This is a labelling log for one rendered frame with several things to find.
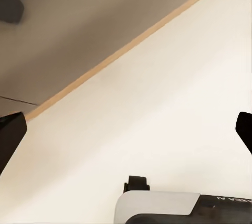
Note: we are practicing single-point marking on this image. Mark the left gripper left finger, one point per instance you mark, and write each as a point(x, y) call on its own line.
point(12, 130)

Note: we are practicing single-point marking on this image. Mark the cabinet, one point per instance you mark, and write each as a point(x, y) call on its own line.
point(46, 45)

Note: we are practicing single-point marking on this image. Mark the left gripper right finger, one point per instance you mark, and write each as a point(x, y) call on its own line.
point(244, 128)

